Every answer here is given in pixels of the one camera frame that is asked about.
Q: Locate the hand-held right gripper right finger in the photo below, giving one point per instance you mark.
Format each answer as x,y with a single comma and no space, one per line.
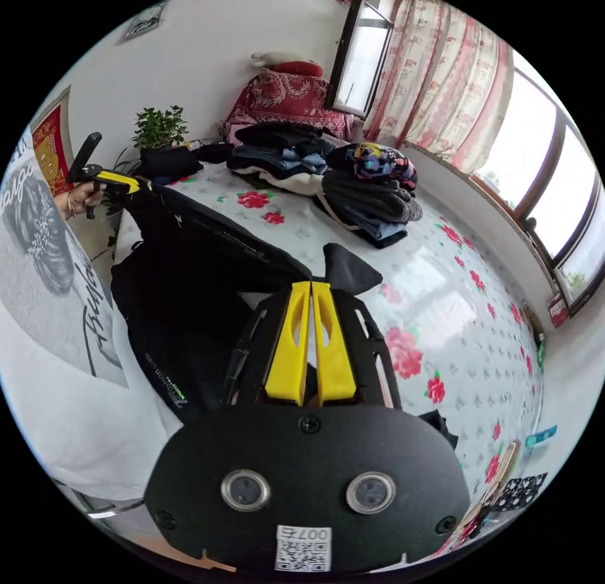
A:
336,361

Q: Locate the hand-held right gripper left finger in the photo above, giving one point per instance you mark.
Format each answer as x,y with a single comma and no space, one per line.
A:
283,357

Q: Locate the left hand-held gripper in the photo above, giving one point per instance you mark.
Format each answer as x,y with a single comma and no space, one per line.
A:
90,173

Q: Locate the black shorts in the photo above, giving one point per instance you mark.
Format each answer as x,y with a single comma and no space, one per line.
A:
189,281

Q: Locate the person's left forearm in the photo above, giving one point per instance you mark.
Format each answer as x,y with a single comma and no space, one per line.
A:
62,205

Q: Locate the person's left hand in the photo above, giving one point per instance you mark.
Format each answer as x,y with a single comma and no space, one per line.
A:
81,200

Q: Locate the green potted plant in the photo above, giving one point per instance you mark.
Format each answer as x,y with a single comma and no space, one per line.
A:
158,127

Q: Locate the bed with floral sheet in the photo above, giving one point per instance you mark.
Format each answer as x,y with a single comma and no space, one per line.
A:
454,338

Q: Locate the pile of clothes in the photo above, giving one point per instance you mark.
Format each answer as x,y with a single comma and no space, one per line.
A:
368,201

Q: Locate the person's body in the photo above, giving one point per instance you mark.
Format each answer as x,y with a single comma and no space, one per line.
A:
52,338

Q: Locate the red patterned covered bedding stack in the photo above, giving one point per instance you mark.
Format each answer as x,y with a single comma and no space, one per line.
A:
283,101

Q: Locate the red floral curtain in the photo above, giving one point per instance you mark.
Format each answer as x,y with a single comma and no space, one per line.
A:
439,73

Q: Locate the red wall poster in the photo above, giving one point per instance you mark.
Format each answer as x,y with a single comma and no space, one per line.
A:
49,153

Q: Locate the open window with dark frame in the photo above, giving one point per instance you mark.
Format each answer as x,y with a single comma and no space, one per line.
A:
361,59

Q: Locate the large window with brown frame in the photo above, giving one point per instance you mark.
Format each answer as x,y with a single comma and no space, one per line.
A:
548,168

